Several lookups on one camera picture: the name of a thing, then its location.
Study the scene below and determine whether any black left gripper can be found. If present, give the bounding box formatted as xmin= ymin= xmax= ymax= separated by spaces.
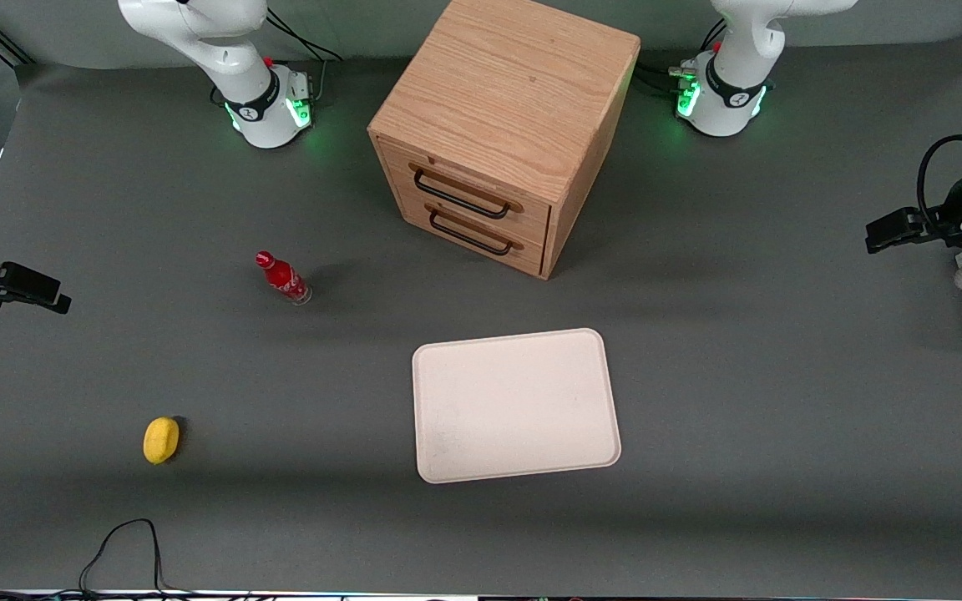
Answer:
xmin=865 ymin=165 xmax=962 ymax=255

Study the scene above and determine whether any cream plastic tray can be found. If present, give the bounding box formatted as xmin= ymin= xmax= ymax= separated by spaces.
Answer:
xmin=412 ymin=328 xmax=622 ymax=485

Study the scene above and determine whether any grey table cover sheet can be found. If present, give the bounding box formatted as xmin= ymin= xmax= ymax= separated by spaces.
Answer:
xmin=0 ymin=33 xmax=962 ymax=600

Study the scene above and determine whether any yellow lemon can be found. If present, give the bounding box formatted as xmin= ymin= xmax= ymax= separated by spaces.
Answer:
xmin=143 ymin=417 xmax=181 ymax=466

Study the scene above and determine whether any red cola bottle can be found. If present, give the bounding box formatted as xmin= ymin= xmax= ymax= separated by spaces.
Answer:
xmin=255 ymin=250 xmax=313 ymax=306

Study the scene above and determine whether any wooden drawer front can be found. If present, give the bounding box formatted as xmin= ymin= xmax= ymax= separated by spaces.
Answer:
xmin=397 ymin=187 xmax=548 ymax=278
xmin=379 ymin=136 xmax=554 ymax=248

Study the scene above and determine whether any wooden two-drawer cabinet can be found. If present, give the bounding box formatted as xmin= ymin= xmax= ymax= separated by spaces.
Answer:
xmin=367 ymin=0 xmax=641 ymax=281

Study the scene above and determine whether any thin black looped cable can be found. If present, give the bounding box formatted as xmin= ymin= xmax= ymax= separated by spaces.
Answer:
xmin=78 ymin=518 xmax=198 ymax=598

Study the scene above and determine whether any black left arm base cable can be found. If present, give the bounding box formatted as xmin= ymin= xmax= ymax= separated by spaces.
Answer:
xmin=638 ymin=17 xmax=729 ymax=99

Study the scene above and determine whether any black arm base cable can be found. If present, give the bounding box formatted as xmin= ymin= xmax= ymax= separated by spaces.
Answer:
xmin=638 ymin=17 xmax=729 ymax=99
xmin=210 ymin=8 xmax=345 ymax=108

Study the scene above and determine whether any black right arm base cable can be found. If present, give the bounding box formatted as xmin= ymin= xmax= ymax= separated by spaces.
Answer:
xmin=210 ymin=8 xmax=345 ymax=108

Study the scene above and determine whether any black metal drawer handle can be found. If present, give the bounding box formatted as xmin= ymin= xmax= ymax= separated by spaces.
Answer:
xmin=425 ymin=205 xmax=525 ymax=256
xmin=408 ymin=163 xmax=524 ymax=221

